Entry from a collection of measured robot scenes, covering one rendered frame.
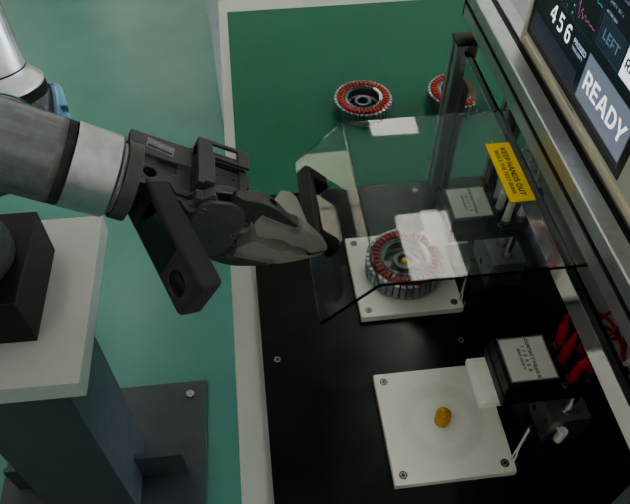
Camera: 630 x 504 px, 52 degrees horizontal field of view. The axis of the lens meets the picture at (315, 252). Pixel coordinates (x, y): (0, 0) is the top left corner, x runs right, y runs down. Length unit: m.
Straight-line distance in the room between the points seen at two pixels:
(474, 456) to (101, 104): 2.14
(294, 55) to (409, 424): 0.88
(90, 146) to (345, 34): 1.04
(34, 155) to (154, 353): 1.35
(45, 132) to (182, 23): 2.55
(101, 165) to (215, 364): 1.30
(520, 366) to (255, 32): 1.03
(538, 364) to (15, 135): 0.57
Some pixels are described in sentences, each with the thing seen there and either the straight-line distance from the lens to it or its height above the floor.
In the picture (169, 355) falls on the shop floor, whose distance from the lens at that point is 1.85.
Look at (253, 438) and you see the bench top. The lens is 0.88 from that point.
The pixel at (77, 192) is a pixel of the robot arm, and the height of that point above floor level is 1.18.
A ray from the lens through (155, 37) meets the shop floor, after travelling 3.02.
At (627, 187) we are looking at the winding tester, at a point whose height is 1.14.
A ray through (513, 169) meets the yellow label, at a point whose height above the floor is 1.07.
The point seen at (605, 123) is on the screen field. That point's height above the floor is 1.16.
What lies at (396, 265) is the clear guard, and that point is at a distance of 0.63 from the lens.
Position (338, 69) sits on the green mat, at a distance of 1.42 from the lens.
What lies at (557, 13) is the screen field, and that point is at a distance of 0.78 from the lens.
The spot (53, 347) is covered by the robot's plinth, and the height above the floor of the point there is 0.75.
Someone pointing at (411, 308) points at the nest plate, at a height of 0.78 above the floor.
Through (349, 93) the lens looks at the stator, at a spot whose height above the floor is 0.78.
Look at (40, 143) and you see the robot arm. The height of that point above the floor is 1.22.
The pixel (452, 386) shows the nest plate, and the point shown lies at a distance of 0.89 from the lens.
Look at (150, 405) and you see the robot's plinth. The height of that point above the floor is 0.02.
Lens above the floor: 1.55
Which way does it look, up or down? 50 degrees down
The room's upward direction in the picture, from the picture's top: straight up
